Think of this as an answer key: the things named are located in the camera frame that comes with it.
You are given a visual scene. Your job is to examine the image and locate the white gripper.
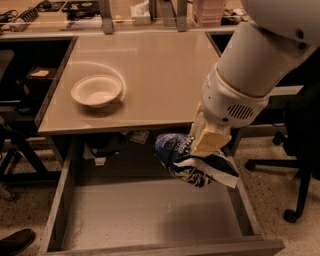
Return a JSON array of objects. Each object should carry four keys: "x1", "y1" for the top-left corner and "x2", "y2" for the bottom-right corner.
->
[{"x1": 189, "y1": 65, "x2": 268, "y2": 157}]

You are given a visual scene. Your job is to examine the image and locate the blue chip bag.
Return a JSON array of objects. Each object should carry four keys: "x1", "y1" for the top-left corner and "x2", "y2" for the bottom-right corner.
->
[{"x1": 154, "y1": 133, "x2": 239, "y2": 188}]

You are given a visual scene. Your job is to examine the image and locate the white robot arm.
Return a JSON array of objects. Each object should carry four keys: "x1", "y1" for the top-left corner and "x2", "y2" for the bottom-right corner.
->
[{"x1": 190, "y1": 0, "x2": 320, "y2": 157}]

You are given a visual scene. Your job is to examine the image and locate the open grey wooden drawer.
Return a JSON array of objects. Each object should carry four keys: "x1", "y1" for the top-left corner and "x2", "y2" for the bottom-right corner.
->
[{"x1": 39, "y1": 140, "x2": 284, "y2": 256}]

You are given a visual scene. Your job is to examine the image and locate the grey drawer cabinet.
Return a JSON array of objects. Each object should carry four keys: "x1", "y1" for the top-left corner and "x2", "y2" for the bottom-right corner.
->
[{"x1": 39, "y1": 32, "x2": 218, "y2": 162}]

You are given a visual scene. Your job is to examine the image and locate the black office chair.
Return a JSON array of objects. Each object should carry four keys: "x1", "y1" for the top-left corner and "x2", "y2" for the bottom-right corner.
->
[{"x1": 245, "y1": 49, "x2": 320, "y2": 223}]

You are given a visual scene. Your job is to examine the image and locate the white paper bowl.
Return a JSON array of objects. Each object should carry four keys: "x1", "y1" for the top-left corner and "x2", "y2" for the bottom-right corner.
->
[{"x1": 71, "y1": 75, "x2": 122, "y2": 108}]

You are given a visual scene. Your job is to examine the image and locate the pink plastic basket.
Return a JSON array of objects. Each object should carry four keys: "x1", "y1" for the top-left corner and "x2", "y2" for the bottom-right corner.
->
[{"x1": 192, "y1": 0, "x2": 226, "y2": 27}]

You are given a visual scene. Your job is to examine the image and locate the white tissue box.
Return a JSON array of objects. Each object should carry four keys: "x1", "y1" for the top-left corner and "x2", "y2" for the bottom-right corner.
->
[{"x1": 130, "y1": 0, "x2": 151, "y2": 25}]

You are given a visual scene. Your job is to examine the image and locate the dark shoe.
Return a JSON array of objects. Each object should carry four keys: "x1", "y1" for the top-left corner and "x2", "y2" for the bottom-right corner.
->
[{"x1": 0, "y1": 229, "x2": 36, "y2": 256}]

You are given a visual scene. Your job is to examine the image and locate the black desk frame left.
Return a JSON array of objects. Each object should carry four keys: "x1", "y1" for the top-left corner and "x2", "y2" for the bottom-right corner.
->
[{"x1": 0, "y1": 49, "x2": 63, "y2": 183}]

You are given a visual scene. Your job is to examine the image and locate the black coiled cable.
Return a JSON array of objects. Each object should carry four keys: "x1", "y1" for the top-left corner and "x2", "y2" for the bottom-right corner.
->
[{"x1": 14, "y1": 7, "x2": 40, "y2": 24}]

